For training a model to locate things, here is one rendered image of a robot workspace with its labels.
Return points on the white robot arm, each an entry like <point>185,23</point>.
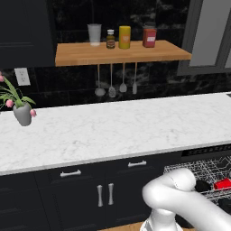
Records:
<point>177,198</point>

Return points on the dark cupboard door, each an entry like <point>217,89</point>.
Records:
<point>129,198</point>
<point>72,207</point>

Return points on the clear glass cup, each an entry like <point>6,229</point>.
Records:
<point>94,34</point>

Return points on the black dishwasher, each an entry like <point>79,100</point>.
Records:
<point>207,149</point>

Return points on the black bowl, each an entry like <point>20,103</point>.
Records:
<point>203,186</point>

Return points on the hanging metal slotted spoon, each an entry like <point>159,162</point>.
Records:
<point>112,91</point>

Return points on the hanging metal spatula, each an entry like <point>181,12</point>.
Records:
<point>123,87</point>

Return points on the hanging metal ladle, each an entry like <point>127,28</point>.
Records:
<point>99,91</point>

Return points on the hanging narrow metal turner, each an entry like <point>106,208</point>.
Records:
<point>134,87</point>

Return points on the dark drawer front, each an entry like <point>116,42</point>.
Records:
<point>156,164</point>
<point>90,176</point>

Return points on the small brown bottle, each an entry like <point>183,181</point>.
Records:
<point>110,41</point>

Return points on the yellow jar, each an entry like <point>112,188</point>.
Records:
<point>124,37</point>

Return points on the red jar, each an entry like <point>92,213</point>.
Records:
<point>149,37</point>

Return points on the pink flowers in grey vase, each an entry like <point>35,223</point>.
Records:
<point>23,115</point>

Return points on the dark upper cupboard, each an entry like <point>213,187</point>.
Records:
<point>24,33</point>

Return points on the grey framed cupboard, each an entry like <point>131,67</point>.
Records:
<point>210,33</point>

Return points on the dark drawer stack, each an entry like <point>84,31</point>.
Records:
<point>18,204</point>

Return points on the wooden wall shelf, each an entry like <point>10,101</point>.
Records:
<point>120,53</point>

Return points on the white wall outlet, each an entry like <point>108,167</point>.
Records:
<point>22,76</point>

